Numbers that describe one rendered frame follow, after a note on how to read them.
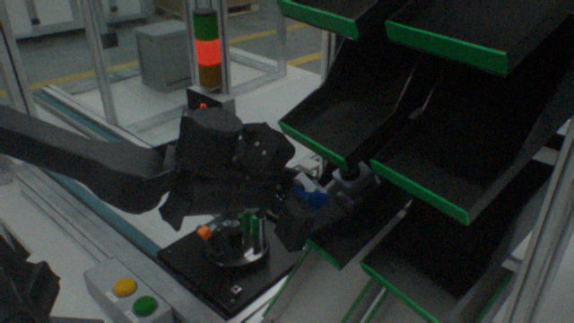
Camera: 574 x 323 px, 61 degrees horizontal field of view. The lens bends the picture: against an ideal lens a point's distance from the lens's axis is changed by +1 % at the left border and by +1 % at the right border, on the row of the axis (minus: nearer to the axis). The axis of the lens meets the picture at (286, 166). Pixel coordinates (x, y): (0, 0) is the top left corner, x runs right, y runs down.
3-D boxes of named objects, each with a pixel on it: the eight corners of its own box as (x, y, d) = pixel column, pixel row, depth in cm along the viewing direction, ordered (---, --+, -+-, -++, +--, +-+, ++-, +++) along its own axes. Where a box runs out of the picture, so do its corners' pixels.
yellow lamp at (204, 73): (209, 89, 102) (207, 67, 100) (195, 83, 105) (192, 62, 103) (227, 82, 105) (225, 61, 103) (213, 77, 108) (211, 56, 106)
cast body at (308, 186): (305, 235, 68) (282, 213, 63) (291, 216, 72) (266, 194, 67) (349, 196, 68) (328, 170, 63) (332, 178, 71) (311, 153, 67)
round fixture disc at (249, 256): (233, 283, 94) (233, 276, 92) (189, 251, 102) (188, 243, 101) (282, 248, 102) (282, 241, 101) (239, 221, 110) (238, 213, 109)
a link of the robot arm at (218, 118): (115, 208, 53) (133, 114, 48) (128, 170, 60) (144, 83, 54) (216, 227, 56) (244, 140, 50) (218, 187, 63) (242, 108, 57)
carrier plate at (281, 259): (232, 319, 89) (231, 311, 87) (157, 259, 102) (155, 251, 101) (316, 255, 104) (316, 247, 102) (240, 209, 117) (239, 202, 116)
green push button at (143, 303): (143, 322, 88) (141, 315, 87) (130, 310, 90) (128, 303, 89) (160, 309, 90) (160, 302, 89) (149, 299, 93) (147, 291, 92)
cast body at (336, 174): (351, 219, 71) (338, 190, 66) (334, 201, 74) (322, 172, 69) (396, 187, 72) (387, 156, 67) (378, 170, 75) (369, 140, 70)
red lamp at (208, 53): (207, 66, 100) (204, 43, 97) (192, 61, 102) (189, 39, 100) (225, 61, 103) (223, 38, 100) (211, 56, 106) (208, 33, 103)
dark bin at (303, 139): (347, 173, 58) (331, 131, 52) (282, 134, 66) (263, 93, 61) (493, 38, 64) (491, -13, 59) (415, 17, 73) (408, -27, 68)
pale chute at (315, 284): (326, 373, 75) (310, 371, 72) (276, 318, 84) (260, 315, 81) (427, 224, 75) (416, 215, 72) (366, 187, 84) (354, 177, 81)
